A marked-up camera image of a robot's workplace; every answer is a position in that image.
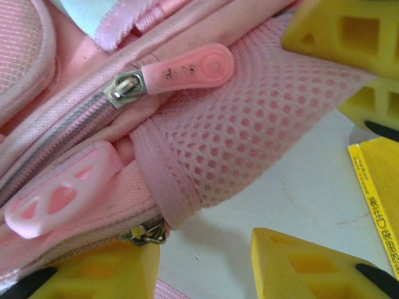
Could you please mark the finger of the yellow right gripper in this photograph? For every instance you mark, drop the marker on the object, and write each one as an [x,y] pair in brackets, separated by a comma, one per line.
[377,106]
[327,31]

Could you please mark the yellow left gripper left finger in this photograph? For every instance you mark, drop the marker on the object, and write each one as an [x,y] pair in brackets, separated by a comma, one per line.
[109,271]

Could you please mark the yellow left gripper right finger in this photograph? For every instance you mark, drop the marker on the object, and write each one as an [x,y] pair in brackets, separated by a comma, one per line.
[296,271]

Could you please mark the yellow cover book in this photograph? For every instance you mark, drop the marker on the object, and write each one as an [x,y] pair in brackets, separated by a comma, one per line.
[383,187]

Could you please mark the pink backpack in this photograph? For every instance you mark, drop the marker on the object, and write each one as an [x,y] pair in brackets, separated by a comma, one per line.
[218,124]

